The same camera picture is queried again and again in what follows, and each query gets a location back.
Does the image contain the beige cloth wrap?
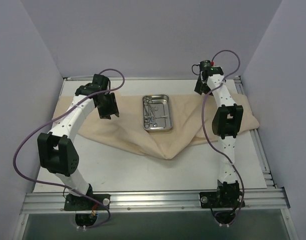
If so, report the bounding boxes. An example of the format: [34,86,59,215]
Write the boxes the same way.
[52,94,260,161]

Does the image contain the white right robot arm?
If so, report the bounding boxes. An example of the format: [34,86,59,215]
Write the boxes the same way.
[194,61,243,207]

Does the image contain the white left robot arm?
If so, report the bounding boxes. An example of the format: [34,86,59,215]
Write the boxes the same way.
[37,74,119,210]

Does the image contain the steel surgical scissors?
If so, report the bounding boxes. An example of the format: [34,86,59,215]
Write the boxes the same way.
[143,100,158,117]

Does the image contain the steel surgical forceps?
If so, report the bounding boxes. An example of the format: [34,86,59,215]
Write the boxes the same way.
[144,115,169,129]

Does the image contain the steel instrument tray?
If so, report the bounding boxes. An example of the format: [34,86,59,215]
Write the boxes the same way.
[142,94,173,132]

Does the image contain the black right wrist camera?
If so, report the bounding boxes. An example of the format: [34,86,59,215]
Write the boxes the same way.
[199,60,214,72]

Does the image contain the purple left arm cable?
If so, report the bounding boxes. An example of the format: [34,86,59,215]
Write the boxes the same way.
[13,68,125,228]

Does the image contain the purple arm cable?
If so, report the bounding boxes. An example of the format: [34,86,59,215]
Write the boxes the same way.
[201,49,245,224]
[13,68,125,228]

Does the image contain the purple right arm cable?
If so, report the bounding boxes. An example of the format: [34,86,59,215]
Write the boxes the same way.
[201,49,245,224]

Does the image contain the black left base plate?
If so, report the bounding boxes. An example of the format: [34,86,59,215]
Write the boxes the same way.
[64,193,111,211]

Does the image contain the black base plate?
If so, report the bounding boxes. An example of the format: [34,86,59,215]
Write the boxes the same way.
[199,191,245,209]
[64,193,111,211]

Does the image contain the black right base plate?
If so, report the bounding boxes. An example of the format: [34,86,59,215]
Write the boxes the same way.
[199,191,245,209]

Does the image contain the aluminium front rail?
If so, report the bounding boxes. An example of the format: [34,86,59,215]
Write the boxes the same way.
[21,187,290,214]

